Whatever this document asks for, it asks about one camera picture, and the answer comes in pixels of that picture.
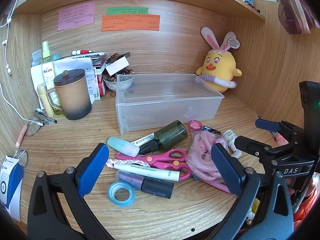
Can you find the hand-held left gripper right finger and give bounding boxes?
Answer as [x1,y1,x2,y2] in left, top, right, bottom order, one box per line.
[211,142,294,240]

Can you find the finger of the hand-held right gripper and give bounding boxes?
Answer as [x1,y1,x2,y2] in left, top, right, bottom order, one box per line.
[255,119,304,143]
[234,135,290,167]

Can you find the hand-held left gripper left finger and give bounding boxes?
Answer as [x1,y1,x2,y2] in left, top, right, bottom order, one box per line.
[27,143,115,240]

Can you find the pink rope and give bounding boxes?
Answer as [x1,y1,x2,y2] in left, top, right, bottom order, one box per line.
[186,132,232,193]

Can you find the small dark blue box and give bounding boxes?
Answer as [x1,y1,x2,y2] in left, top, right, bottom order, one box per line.
[201,125,221,136]

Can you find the dark green bottle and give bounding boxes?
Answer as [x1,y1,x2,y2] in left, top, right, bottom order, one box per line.
[139,120,188,155]

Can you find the clear plastic storage box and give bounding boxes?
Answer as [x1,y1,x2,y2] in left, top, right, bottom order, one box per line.
[115,73,225,136]

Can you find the person's right forearm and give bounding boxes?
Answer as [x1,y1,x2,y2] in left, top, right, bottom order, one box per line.
[295,187,320,220]

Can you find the person's right hand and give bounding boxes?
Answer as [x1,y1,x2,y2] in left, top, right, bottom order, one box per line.
[285,174,296,197]

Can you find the blue tape roll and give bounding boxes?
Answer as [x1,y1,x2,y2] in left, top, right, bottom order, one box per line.
[107,181,136,207]

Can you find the mint white small bottle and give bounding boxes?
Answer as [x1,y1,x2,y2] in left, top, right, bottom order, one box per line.
[107,137,140,157]

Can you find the pink white braided band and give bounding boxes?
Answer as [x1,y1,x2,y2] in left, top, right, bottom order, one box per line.
[106,158,150,168]

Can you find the white green-print tube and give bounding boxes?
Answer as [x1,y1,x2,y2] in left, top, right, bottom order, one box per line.
[114,164,180,182]

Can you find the purple black marker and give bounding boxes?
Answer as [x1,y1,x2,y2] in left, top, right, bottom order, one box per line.
[115,170,175,199]

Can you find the pink scissors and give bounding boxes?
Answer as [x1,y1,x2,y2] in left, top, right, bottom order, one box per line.
[115,149,192,182]

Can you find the brown lidded mug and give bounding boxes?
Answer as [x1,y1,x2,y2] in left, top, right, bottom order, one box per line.
[47,69,93,121]

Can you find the yellow bunny-eared chick plush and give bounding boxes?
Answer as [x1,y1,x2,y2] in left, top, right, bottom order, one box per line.
[195,27,242,93]

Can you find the thin-framed eyeglasses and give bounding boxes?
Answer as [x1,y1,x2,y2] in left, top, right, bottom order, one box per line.
[14,116,47,168]

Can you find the white blue carton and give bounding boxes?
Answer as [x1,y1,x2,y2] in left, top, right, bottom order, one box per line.
[0,155,24,222]

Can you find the white ceramic bowl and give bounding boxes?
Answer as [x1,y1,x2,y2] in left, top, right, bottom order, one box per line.
[103,74,135,93]

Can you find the cream lip balm tube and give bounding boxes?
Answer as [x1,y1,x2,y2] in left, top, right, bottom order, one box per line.
[37,84,54,117]

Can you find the white card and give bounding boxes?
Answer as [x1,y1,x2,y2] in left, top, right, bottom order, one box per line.
[105,57,130,76]

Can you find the stack of papers and booklets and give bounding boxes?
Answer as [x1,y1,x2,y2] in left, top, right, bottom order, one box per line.
[54,54,108,103]

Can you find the yellow-green spray bottle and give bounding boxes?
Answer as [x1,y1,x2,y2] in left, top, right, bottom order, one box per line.
[41,41,63,115]

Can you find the dark red cloth bag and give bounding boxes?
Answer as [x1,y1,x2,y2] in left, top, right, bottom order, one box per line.
[278,0,320,35]

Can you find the orange paper note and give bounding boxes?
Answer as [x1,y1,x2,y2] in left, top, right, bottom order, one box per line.
[101,14,160,32]

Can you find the pink paper note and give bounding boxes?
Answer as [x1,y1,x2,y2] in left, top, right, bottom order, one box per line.
[58,2,95,32]

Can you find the green paper note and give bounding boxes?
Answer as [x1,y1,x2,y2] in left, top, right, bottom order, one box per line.
[106,7,149,15]

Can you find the white usb cable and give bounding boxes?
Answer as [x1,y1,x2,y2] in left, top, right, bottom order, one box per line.
[0,0,20,77]

